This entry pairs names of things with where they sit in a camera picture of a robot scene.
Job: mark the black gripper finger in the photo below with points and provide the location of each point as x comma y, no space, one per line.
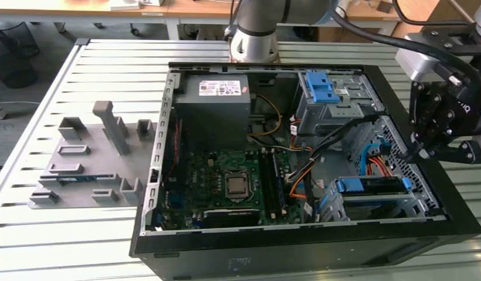
465,153
431,117

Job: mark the hard disk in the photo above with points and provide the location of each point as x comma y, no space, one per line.
381,185

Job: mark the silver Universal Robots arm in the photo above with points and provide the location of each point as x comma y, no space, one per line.
255,44

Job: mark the grey metal disk bay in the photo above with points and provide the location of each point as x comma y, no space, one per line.
381,199

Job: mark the metal optical drive cage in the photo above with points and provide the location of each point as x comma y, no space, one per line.
341,112

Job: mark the blue plastic drive latch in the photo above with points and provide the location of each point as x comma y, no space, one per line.
319,85

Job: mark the brown wooden cabinet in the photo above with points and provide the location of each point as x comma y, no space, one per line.
439,8

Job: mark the small brown box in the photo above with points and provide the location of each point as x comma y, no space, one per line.
385,6

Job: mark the black RAM slot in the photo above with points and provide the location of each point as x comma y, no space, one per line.
267,181

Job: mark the silver CPU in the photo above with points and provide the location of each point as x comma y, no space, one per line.
236,185

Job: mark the grey power supply unit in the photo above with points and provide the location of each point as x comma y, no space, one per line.
212,123

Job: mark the CPU socket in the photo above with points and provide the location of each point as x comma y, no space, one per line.
239,197

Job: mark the green motherboard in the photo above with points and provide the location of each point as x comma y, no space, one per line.
208,164

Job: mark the black graphics card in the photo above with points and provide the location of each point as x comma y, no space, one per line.
230,218

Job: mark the black open PC case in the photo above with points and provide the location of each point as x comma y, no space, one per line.
263,257

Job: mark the white flat box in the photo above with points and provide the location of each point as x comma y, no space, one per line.
124,6

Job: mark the grey plastic parts rack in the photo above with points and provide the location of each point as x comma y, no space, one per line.
95,164

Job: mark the black mesh wastebasket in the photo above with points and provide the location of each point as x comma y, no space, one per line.
13,64

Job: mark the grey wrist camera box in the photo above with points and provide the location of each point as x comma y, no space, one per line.
415,63

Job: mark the wooden desk white frame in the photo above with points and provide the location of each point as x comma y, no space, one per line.
87,7

